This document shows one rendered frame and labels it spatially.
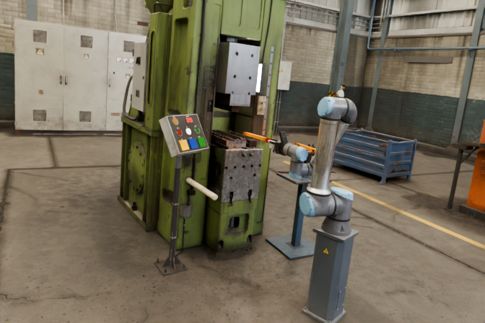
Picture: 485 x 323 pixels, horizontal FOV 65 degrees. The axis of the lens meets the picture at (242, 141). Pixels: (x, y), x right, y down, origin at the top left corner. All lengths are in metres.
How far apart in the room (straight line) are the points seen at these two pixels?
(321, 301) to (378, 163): 4.18
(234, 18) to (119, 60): 5.22
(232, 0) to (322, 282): 2.22
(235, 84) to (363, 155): 4.05
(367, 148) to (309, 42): 5.11
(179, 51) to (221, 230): 1.57
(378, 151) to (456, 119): 4.32
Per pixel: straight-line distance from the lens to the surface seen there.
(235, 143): 3.18
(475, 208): 5.85
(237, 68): 3.10
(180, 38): 3.40
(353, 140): 6.88
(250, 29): 3.33
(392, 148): 6.55
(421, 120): 11.20
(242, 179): 3.24
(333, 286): 2.64
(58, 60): 8.09
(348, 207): 2.49
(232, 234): 3.40
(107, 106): 8.25
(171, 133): 2.64
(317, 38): 11.28
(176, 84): 3.39
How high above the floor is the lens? 1.54
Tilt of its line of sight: 10 degrees down
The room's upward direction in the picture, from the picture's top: 6 degrees clockwise
